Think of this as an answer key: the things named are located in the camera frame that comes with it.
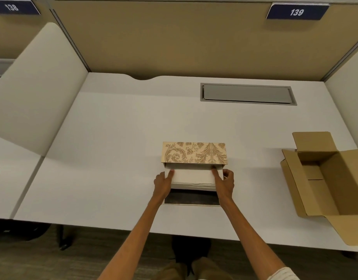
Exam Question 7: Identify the person's right hand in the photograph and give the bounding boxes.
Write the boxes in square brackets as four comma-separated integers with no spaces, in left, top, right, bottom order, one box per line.
[211,168,235,203]

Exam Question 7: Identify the person's left hand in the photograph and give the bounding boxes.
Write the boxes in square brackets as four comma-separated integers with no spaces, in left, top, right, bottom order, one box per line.
[152,169,175,202]

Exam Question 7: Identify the white tissues stack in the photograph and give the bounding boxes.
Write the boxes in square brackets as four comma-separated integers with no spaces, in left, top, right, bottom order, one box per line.
[164,167,225,192]

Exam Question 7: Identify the floral patterned tissue box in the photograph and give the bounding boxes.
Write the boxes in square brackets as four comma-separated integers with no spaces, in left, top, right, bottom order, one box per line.
[161,142,228,207]

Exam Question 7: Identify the brown cardboard box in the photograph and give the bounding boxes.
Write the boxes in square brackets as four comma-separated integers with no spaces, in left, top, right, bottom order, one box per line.
[280,131,358,247]

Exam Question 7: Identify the person's right forearm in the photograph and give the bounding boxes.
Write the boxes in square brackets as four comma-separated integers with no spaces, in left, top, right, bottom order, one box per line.
[218,198,301,280]

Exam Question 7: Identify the person's left forearm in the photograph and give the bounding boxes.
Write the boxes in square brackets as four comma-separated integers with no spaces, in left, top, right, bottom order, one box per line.
[97,195,165,280]

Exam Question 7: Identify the person's black shoe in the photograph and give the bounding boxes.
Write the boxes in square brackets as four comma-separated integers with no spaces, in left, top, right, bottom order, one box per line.
[172,236,212,264]

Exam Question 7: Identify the person's khaki trousers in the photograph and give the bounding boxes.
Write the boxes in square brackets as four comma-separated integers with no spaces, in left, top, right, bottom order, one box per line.
[157,256,235,280]

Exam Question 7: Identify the wide beige partition panel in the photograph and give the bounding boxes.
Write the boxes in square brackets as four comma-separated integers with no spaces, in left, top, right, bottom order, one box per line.
[49,0,358,82]

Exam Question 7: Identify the black office chair base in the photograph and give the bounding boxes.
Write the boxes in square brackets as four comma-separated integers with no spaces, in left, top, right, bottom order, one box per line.
[0,218,51,242]

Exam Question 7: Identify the white rounded divider panel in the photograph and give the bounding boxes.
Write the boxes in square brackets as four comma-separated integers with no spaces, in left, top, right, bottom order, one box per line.
[324,49,358,149]
[0,22,89,157]

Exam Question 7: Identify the blue desk number sign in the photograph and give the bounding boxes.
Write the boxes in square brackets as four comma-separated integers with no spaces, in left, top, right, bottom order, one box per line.
[266,2,330,21]
[0,0,41,16]

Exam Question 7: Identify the closed grey cable tray lid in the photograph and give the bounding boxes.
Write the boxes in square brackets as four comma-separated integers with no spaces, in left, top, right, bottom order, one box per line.
[199,82,297,106]

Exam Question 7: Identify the open grey cable tray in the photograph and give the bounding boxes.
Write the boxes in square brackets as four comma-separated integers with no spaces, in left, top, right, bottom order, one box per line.
[0,58,16,78]

